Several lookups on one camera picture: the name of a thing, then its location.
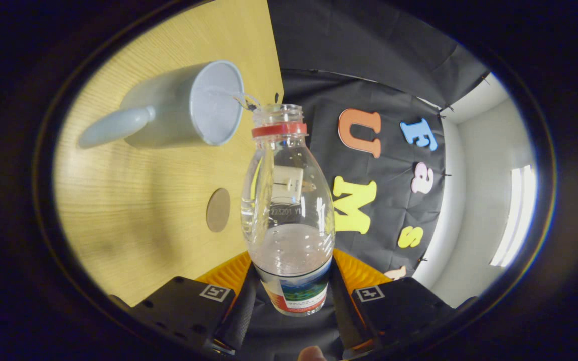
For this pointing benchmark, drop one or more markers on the long ceiling light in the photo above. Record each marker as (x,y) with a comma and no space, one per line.
(517,215)

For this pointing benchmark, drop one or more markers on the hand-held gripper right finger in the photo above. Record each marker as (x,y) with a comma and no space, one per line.
(341,311)

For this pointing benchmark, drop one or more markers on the clear plastic juice bottle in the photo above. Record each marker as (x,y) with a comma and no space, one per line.
(289,250)

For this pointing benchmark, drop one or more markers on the black backdrop cloth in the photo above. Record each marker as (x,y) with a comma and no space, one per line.
(369,55)

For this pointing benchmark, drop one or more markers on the round brown coaster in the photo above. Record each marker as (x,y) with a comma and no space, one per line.
(218,209)

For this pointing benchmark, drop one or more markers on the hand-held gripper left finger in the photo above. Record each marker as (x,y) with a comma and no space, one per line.
(241,311)

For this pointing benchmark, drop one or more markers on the white cup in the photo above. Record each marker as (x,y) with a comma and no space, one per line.
(178,110)

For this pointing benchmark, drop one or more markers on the wooden table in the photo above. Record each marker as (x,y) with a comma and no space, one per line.
(143,210)

